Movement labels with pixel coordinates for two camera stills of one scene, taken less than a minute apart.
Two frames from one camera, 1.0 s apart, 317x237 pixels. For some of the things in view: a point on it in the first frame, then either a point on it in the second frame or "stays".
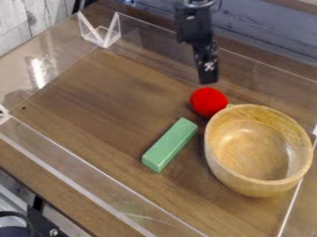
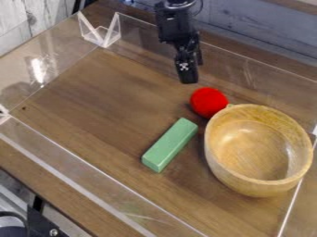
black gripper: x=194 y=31 -> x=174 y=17
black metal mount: x=42 y=227 stays
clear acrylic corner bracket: x=101 y=35 stays
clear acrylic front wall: x=113 y=196 stays
